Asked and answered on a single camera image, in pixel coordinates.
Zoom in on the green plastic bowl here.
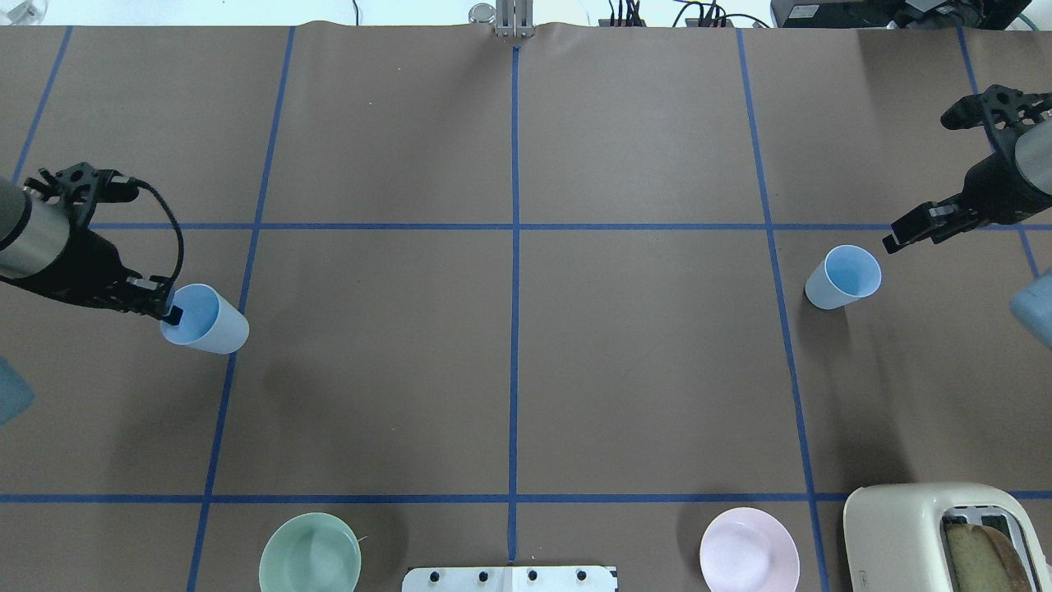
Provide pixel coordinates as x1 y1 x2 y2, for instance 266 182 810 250
258 512 363 591

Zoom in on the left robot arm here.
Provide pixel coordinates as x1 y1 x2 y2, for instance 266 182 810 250
1 164 185 326

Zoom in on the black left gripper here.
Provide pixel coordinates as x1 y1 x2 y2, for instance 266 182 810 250
16 231 183 325

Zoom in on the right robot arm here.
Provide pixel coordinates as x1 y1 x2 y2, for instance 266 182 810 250
882 121 1051 254

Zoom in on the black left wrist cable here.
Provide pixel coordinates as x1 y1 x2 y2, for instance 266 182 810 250
123 178 186 290

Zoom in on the metal camera pole clamp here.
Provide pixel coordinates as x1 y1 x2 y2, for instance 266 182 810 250
468 0 537 39

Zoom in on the cream two-slot toaster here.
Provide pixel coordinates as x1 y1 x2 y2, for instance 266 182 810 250
842 483 1050 591

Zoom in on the teal object left edge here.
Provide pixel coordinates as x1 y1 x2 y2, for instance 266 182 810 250
1 358 36 426

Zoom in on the light blue object right edge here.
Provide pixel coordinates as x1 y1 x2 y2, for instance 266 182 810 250
1009 268 1051 349

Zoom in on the pink plastic bowl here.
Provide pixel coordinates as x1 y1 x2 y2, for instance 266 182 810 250
699 508 801 591

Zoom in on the black equipment on far edge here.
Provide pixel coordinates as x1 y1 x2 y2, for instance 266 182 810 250
769 1 1031 30

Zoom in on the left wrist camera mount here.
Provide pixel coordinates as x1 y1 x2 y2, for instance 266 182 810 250
23 162 140 229

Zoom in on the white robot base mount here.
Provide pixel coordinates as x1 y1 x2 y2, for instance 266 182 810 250
401 565 621 591

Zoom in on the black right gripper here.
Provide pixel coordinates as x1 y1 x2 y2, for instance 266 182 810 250
882 155 1051 254

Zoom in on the blue cup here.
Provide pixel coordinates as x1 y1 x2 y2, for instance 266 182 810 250
805 244 883 310
160 284 251 355

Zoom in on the brown toast slice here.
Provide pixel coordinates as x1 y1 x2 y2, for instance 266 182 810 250
944 522 1033 591

